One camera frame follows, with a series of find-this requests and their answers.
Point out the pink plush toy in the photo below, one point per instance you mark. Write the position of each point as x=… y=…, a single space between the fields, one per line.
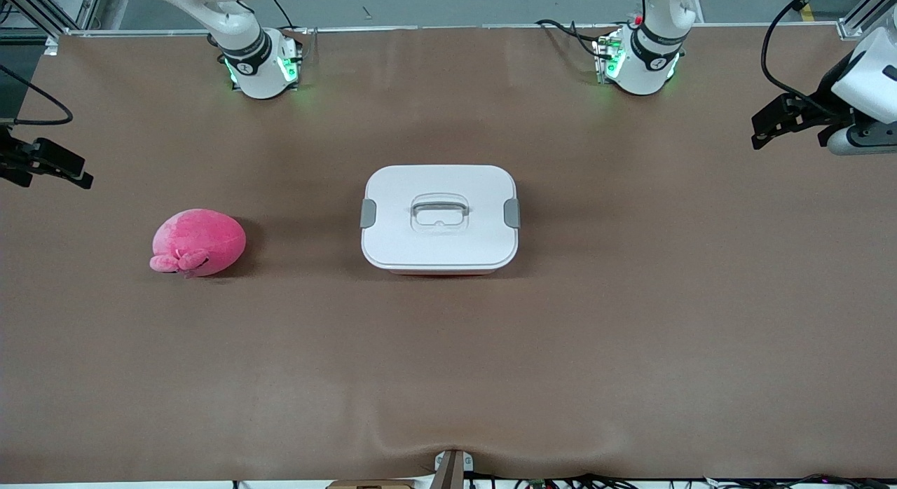
x=203 y=237

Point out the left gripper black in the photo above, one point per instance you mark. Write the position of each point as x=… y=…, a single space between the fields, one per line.
x=824 y=101

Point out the white box lid grey latches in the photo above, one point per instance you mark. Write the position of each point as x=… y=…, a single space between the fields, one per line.
x=392 y=237

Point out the front camera mount bracket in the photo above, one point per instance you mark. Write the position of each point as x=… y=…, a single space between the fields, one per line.
x=452 y=471

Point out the brown table mat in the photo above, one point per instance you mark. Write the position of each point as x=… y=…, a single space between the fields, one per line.
x=448 y=370

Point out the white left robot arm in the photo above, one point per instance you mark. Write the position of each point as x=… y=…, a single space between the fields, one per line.
x=652 y=54

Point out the aluminium frame post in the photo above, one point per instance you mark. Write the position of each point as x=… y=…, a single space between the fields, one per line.
x=91 y=5
x=865 y=9

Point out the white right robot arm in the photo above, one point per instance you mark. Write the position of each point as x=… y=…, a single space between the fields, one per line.
x=245 y=26

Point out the pink plastic box base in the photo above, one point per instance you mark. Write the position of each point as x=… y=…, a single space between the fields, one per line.
x=441 y=272

